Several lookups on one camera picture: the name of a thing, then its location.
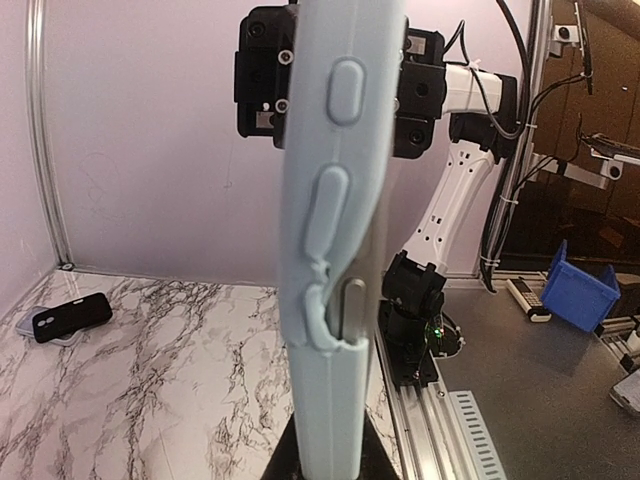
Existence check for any light blue phone case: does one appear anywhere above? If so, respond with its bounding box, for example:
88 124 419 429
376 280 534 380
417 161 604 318
278 1 406 479

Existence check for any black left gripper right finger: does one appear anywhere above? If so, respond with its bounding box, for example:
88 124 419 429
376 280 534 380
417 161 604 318
359 413 400 480

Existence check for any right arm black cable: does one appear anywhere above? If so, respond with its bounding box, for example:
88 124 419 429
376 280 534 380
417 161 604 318
442 0 536 146

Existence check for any grey remote handset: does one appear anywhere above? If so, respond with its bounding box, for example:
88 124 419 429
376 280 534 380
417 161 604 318
506 277 552 323

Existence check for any black phone case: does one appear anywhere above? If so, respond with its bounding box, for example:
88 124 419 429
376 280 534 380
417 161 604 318
32 292 113 344

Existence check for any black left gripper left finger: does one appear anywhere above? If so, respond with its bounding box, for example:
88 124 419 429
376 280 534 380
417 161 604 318
261 415 304 480

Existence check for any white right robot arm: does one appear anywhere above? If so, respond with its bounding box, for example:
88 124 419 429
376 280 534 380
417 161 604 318
234 1 517 352

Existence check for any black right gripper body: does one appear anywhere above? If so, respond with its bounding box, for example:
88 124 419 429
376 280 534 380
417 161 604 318
232 3 449 161

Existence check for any front aluminium rail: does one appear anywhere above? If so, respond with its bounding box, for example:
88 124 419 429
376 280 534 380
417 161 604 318
375 332 506 479

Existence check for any blue plastic bin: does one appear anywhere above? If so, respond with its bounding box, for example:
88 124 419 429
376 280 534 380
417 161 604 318
540 239 621 332

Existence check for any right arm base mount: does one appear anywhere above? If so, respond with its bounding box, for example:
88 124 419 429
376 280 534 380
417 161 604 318
378 300 465 391

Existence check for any right aluminium frame post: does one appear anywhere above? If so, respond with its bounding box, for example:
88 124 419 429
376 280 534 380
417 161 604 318
25 0 75 271

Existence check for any grey phone case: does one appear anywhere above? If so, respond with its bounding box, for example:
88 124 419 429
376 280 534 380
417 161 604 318
15 304 85 349

